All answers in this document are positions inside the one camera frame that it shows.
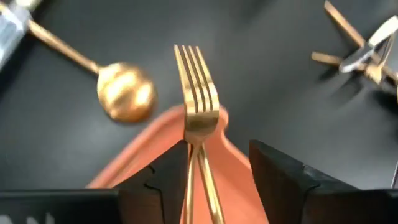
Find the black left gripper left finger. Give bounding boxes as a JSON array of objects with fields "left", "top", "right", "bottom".
[{"left": 0, "top": 139, "right": 190, "bottom": 224}]

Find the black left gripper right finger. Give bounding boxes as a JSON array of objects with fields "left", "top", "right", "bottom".
[{"left": 248, "top": 139, "right": 398, "bottom": 224}]

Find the orange plastic bin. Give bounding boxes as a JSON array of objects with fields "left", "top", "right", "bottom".
[{"left": 86, "top": 104, "right": 270, "bottom": 224}]

